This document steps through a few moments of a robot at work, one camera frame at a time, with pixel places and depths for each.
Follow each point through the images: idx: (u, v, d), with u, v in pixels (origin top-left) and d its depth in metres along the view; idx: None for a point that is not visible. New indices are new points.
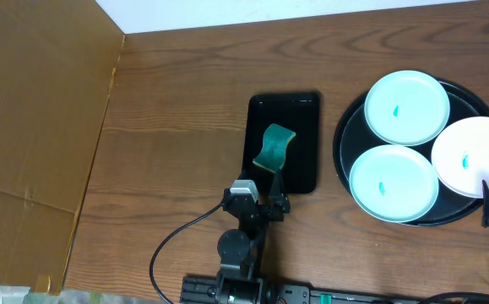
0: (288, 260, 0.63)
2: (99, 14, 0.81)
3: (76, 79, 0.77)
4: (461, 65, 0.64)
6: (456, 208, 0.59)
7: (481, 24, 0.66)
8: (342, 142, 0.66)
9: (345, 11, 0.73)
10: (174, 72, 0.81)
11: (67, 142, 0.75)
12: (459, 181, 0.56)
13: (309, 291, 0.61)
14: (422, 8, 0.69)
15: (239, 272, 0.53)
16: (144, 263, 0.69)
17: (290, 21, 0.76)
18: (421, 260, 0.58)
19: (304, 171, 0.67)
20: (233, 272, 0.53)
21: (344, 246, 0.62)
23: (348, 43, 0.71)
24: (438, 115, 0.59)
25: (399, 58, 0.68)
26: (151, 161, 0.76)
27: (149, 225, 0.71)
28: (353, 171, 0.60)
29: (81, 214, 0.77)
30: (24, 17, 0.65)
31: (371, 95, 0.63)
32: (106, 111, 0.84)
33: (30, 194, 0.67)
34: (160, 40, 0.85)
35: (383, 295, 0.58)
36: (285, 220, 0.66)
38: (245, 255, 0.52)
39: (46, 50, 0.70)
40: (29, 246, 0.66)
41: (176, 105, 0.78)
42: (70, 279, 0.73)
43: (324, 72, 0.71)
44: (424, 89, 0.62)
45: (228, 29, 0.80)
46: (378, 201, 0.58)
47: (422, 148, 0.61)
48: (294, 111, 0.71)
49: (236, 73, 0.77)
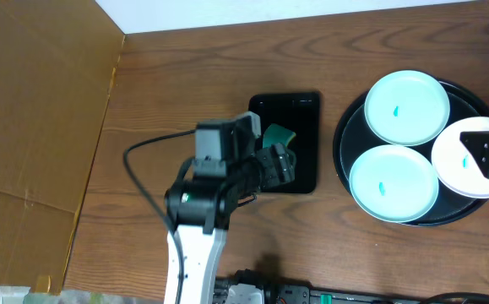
0: (288, 260, 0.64)
2: (99, 13, 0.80)
3: (76, 79, 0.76)
4: (461, 66, 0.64)
6: (457, 208, 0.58)
7: (482, 24, 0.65)
8: (342, 143, 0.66)
9: (346, 11, 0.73)
10: (174, 72, 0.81)
11: (67, 141, 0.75)
12: (459, 181, 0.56)
13: (310, 291, 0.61)
14: (424, 8, 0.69)
15: (215, 151, 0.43)
16: (145, 263, 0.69)
17: (290, 21, 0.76)
18: (421, 260, 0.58)
19: (304, 170, 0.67)
20: (209, 149, 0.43)
21: (344, 246, 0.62)
23: (348, 44, 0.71)
24: (439, 115, 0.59)
25: (400, 59, 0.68)
26: (152, 160, 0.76)
27: (149, 225, 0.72)
28: (353, 171, 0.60)
29: (82, 214, 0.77)
30: (24, 18, 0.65)
31: (371, 96, 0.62)
32: (106, 111, 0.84)
33: (30, 195, 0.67)
34: (160, 40, 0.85)
35: (383, 295, 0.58)
36: (285, 220, 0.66)
38: (232, 128, 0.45)
39: (46, 50, 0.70)
40: (29, 246, 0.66)
41: (176, 105, 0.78)
42: (70, 279, 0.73)
43: (324, 72, 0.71)
44: (424, 89, 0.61)
45: (227, 28, 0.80)
46: (378, 201, 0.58)
47: (421, 148, 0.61)
48: (294, 111, 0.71)
49: (236, 73, 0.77)
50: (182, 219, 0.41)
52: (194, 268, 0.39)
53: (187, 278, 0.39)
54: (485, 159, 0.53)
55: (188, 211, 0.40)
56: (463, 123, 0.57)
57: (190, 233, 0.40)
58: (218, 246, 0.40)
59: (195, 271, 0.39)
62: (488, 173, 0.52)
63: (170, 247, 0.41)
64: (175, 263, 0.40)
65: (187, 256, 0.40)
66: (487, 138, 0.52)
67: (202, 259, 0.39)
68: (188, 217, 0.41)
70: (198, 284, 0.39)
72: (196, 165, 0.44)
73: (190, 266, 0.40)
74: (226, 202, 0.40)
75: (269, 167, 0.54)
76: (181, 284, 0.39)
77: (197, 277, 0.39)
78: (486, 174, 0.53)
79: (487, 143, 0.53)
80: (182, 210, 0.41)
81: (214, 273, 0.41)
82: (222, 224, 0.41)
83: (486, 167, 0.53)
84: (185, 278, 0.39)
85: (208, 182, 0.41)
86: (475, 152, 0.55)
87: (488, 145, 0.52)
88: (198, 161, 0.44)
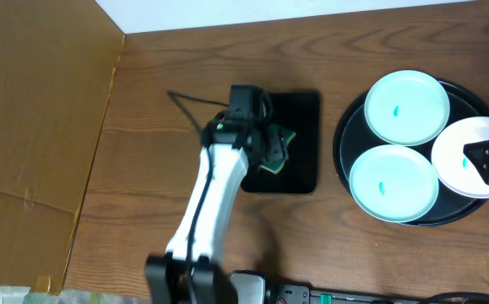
0: (288, 260, 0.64)
2: (99, 13, 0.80)
3: (76, 79, 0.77)
4: (461, 65, 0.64)
6: (457, 208, 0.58)
7: (482, 24, 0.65)
8: (342, 143, 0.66)
9: (346, 11, 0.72)
10: (174, 72, 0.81)
11: (67, 140, 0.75)
12: (459, 181, 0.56)
13: (309, 291, 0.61)
14: (423, 8, 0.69)
15: (246, 105, 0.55)
16: (145, 263, 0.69)
17: (290, 21, 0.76)
18: (421, 260, 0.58)
19: (303, 170, 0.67)
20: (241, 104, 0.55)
21: (344, 246, 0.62)
23: (348, 44, 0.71)
24: (439, 115, 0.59)
25: (400, 58, 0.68)
26: (151, 160, 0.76)
27: (149, 225, 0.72)
28: (353, 171, 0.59)
29: (82, 214, 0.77)
30: (24, 17, 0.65)
31: (371, 95, 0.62)
32: (106, 111, 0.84)
33: (30, 195, 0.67)
34: (159, 40, 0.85)
35: (383, 295, 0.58)
36: (285, 220, 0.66)
38: (259, 93, 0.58)
39: (46, 51, 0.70)
40: (29, 246, 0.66)
41: (176, 105, 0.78)
42: (70, 279, 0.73)
43: (324, 72, 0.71)
44: (425, 89, 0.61)
45: (227, 28, 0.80)
46: (378, 201, 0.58)
47: (422, 148, 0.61)
48: (295, 110, 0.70)
49: (236, 73, 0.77)
50: (217, 143, 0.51)
52: (221, 174, 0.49)
53: (216, 178, 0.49)
54: (486, 165, 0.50)
55: (222, 138, 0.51)
56: (469, 121, 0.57)
57: (223, 151, 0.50)
58: (241, 165, 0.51)
59: (222, 175, 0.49)
62: None
63: (203, 159, 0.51)
64: (206, 167, 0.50)
65: (216, 164, 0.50)
66: (488, 145, 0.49)
67: (229, 167, 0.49)
68: (222, 142, 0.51)
70: (223, 185, 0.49)
72: (228, 113, 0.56)
73: (218, 171, 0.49)
74: (252, 139, 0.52)
75: (274, 143, 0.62)
76: (209, 182, 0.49)
77: (223, 179, 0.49)
78: (487, 181, 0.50)
79: (487, 150, 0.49)
80: (217, 138, 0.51)
81: (235, 185, 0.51)
82: (247, 154, 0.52)
83: (487, 174, 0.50)
84: (214, 179, 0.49)
85: (239, 122, 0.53)
86: (477, 160, 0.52)
87: (488, 152, 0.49)
88: (230, 111, 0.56)
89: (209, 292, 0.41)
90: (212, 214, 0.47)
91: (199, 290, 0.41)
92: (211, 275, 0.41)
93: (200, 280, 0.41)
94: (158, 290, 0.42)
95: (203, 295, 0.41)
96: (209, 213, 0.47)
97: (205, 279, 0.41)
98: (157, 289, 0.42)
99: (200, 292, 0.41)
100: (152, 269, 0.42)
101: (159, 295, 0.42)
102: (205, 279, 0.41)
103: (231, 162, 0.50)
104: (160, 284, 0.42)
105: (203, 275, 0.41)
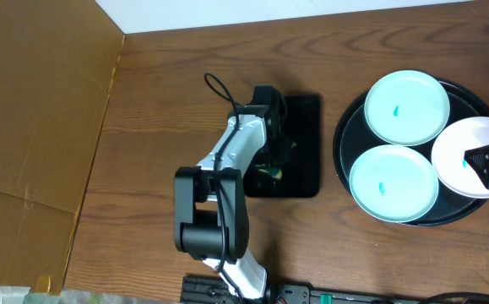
0: (288, 260, 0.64)
2: (98, 13, 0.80)
3: (77, 78, 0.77)
4: (461, 65, 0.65)
6: (456, 208, 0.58)
7: (482, 24, 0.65)
8: (342, 143, 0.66)
9: (346, 11, 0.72)
10: (174, 72, 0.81)
11: (67, 140, 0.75)
12: (459, 181, 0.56)
13: (310, 291, 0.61)
14: (423, 8, 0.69)
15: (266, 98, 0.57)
16: (145, 263, 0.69)
17: (290, 21, 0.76)
18: (421, 260, 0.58)
19: (306, 174, 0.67)
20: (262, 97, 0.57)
21: (344, 246, 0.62)
23: (348, 44, 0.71)
24: (439, 115, 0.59)
25: (400, 58, 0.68)
26: (151, 160, 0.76)
27: (149, 225, 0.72)
28: (353, 171, 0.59)
29: (82, 214, 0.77)
30: (24, 17, 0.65)
31: (371, 95, 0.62)
32: (106, 111, 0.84)
33: (30, 195, 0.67)
34: (159, 40, 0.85)
35: (383, 295, 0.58)
36: (285, 220, 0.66)
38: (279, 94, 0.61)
39: (46, 50, 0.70)
40: (29, 246, 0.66)
41: (176, 105, 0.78)
42: (70, 279, 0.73)
43: (324, 73, 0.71)
44: (426, 89, 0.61)
45: (227, 28, 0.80)
46: (378, 201, 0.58)
47: (422, 148, 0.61)
48: (295, 116, 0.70)
49: (236, 73, 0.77)
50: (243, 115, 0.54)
52: (246, 126, 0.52)
53: (241, 128, 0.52)
54: (486, 170, 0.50)
55: (247, 112, 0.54)
56: (475, 122, 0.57)
57: (248, 116, 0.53)
58: (261, 136, 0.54)
59: (247, 127, 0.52)
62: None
63: (230, 119, 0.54)
64: (232, 122, 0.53)
65: (242, 121, 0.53)
66: (487, 150, 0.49)
67: (252, 124, 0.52)
68: (247, 115, 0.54)
70: (247, 132, 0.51)
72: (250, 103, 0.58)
73: (244, 124, 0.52)
74: (271, 122, 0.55)
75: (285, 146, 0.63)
76: (235, 131, 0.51)
77: (247, 128, 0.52)
78: (488, 187, 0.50)
79: (487, 155, 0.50)
80: (242, 112, 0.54)
81: (255, 143, 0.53)
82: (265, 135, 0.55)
83: (487, 178, 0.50)
84: (238, 128, 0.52)
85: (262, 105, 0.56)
86: (478, 165, 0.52)
87: (488, 157, 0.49)
88: (251, 103, 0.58)
89: (234, 195, 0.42)
90: (237, 147, 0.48)
91: (224, 195, 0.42)
92: (236, 178, 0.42)
93: (225, 185, 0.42)
94: (182, 200, 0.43)
95: (228, 198, 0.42)
96: (234, 145, 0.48)
97: (230, 182, 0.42)
98: (182, 197, 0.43)
99: (225, 197, 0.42)
100: (180, 177, 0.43)
101: (183, 204, 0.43)
102: (230, 182, 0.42)
103: (256, 122, 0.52)
104: (187, 192, 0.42)
105: (229, 178, 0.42)
